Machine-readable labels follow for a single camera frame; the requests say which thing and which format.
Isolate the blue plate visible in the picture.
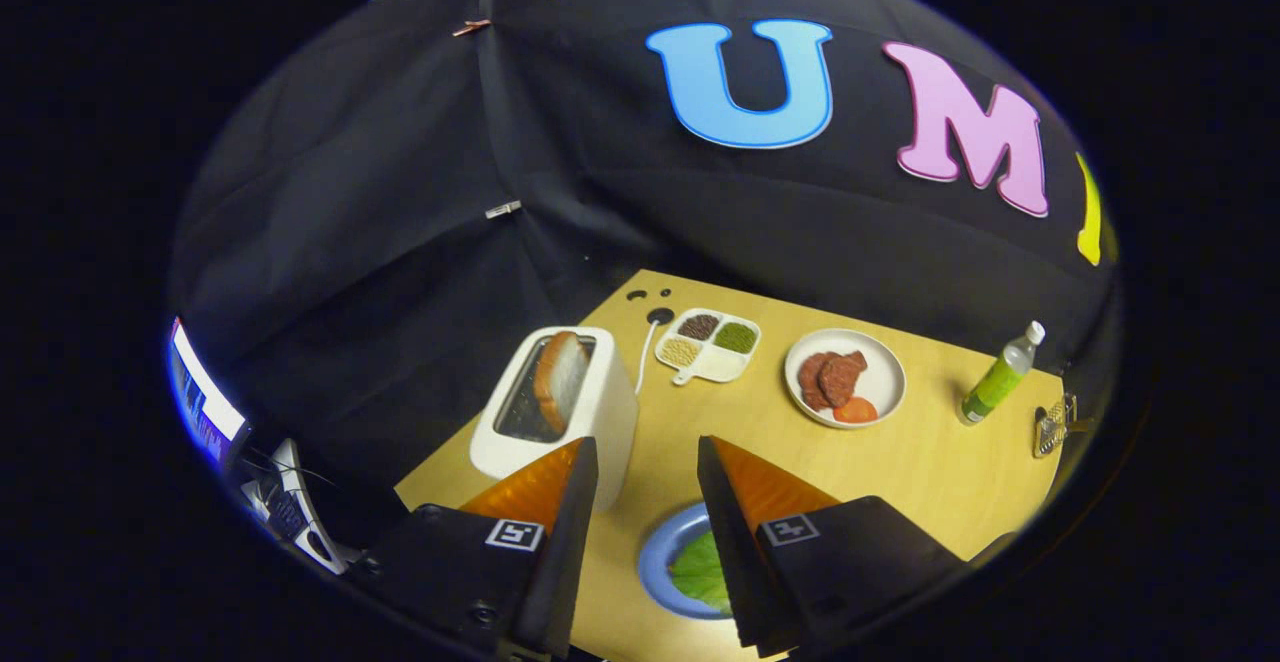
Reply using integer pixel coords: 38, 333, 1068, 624
638, 502, 736, 621

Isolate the green lettuce leaf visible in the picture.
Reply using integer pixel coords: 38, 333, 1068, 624
668, 530, 733, 615

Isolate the white divided condiment tray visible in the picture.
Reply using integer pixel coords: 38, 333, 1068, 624
655, 308, 762, 386

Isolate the white toaster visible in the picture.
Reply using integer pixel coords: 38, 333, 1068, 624
469, 326, 641, 511

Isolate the lit monitor screen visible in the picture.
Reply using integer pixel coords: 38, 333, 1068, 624
168, 317, 251, 468

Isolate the brown meat slice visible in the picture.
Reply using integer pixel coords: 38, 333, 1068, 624
818, 350, 869, 408
797, 352, 836, 413

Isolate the toasted bread slice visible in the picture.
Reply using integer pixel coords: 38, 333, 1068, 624
533, 331, 592, 435

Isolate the black backdrop cloth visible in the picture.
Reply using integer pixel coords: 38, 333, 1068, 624
165, 0, 1121, 503

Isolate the white toaster cable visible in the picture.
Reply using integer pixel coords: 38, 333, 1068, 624
635, 320, 661, 395

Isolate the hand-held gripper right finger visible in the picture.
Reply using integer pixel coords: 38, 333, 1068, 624
697, 435, 969, 659

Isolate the round white plate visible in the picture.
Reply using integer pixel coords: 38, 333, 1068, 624
784, 329, 907, 430

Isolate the white and black device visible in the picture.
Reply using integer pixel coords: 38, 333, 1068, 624
240, 439, 351, 575

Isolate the metal wire basket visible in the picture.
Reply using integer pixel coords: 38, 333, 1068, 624
1033, 394, 1079, 458

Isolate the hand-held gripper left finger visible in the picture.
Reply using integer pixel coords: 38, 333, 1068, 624
350, 437, 601, 662

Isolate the clear bottle with green label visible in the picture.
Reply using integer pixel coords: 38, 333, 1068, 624
960, 320, 1046, 426

